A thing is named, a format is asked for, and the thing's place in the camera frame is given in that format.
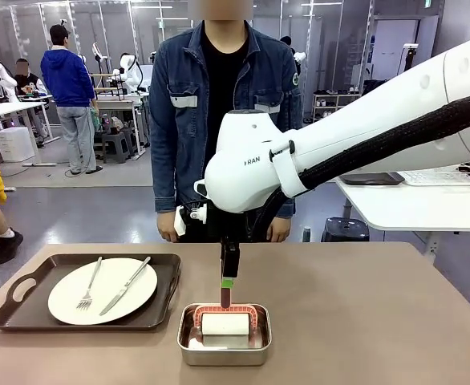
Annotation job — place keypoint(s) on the large dark flat tray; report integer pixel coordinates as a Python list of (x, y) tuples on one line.
[(371, 179)]

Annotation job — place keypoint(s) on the person's right forearm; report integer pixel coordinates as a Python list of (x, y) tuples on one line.
[(164, 180)]

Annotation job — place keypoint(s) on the seated person in black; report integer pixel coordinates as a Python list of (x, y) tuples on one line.
[(28, 84)]

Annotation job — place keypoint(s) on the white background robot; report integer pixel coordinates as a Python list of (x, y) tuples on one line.
[(128, 72)]

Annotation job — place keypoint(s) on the stainless steel rectangular container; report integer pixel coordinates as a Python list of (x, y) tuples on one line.
[(223, 355)]

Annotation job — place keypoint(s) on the person's left forearm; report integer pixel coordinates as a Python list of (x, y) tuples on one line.
[(286, 208)]

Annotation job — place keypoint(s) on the black light stand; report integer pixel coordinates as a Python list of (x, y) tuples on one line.
[(409, 56)]

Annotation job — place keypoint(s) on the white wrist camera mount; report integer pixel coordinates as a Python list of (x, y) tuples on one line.
[(179, 220)]

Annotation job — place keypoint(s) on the person's right hand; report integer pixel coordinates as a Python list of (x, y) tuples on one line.
[(167, 230)]

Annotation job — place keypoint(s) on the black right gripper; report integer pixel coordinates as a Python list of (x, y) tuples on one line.
[(223, 226)]

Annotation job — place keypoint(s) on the white drawer cabinet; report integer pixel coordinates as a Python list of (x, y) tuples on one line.
[(14, 144)]

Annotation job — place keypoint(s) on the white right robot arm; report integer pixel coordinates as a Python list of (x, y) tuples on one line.
[(339, 140)]

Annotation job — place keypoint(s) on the wooden shoe rack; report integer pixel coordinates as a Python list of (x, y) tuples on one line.
[(335, 106)]

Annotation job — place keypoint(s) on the man in blue hoodie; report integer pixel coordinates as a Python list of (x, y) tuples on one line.
[(64, 80)]

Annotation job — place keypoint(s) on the white round plate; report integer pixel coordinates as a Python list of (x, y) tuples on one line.
[(62, 305)]

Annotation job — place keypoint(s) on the black plastic stool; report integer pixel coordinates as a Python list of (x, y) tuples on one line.
[(345, 230)]

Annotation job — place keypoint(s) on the silver fork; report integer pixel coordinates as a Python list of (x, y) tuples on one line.
[(91, 282)]

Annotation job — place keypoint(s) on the person in denim jacket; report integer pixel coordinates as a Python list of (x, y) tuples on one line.
[(179, 120)]

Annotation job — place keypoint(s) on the white side table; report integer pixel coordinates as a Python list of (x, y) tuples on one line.
[(419, 204)]

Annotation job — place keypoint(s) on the pink lint roller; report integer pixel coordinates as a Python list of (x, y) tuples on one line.
[(227, 325)]

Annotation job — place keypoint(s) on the grey step stools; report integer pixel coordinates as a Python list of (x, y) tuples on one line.
[(118, 146)]

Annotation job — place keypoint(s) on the person's left hand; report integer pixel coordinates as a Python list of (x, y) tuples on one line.
[(278, 232)]

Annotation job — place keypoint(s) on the dark brown serving tray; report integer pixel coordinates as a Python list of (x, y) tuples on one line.
[(38, 309)]

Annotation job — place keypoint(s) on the white background desk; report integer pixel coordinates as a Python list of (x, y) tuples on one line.
[(10, 110)]

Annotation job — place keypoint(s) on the silver table knife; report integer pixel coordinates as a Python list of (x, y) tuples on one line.
[(116, 298)]

